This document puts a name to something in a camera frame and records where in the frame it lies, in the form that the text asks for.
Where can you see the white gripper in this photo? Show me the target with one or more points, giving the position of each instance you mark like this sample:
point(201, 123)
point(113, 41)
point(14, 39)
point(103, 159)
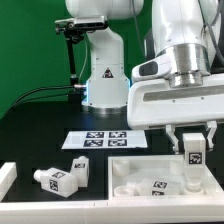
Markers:
point(152, 103)

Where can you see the white square tabletop tray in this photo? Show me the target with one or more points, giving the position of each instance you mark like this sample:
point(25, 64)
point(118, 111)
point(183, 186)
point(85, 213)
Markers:
point(124, 169)

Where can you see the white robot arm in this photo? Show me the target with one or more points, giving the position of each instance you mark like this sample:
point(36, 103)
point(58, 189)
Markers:
point(153, 58)

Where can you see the camera on black stand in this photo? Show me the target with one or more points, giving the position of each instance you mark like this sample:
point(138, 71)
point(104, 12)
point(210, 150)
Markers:
point(78, 33)

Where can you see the paper sheet with markers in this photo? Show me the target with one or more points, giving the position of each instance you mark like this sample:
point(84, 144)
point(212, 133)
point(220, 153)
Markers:
point(105, 139)

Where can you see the white U-shaped fence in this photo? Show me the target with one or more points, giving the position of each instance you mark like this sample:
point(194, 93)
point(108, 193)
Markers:
point(149, 210)

